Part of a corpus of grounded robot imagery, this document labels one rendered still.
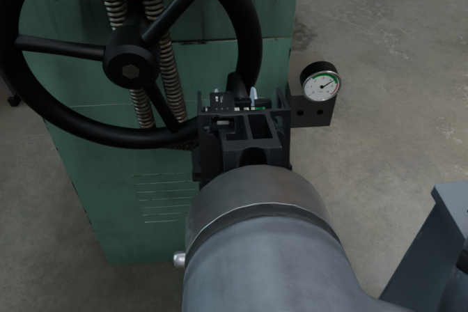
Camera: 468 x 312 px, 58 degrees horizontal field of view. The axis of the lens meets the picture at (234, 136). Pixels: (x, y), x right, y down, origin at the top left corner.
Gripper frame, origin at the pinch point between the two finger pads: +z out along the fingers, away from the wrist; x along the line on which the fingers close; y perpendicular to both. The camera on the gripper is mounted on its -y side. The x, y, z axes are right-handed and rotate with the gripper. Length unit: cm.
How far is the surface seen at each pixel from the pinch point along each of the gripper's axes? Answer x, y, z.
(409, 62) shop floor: -83, -34, 128
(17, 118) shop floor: 75, -41, 107
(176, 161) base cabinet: 10.1, -22.8, 33.6
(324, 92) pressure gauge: -15.9, -4.6, 20.4
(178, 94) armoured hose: 6.8, -0.8, 12.6
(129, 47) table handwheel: 10.4, 8.8, 1.2
